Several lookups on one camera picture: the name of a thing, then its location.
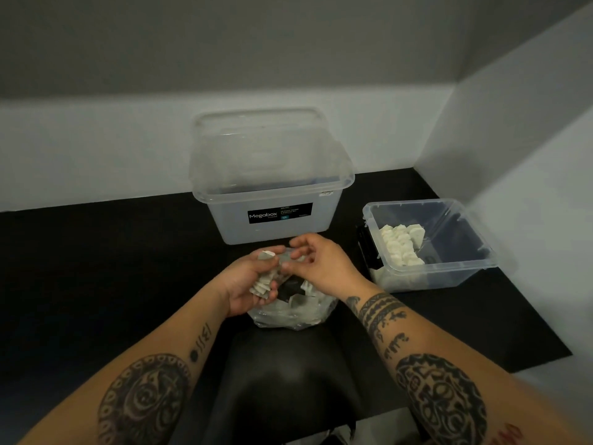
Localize person's right hand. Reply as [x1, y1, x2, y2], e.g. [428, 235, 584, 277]
[280, 234, 371, 302]

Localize person's left hand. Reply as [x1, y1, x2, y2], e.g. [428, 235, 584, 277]
[215, 245, 288, 318]

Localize clear storage box lid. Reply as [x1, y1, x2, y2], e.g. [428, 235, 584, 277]
[190, 107, 353, 195]

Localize rows of white tea bags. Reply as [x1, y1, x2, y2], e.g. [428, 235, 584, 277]
[379, 222, 427, 269]

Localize person's right forearm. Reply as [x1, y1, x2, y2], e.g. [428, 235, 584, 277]
[345, 284, 571, 445]

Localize person's left forearm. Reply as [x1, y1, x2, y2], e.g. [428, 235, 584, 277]
[18, 291, 232, 445]

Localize large clear storage box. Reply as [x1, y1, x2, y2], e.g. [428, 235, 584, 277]
[188, 173, 356, 246]

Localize small clear plastic bin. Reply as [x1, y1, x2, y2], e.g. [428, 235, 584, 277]
[356, 198, 499, 294]

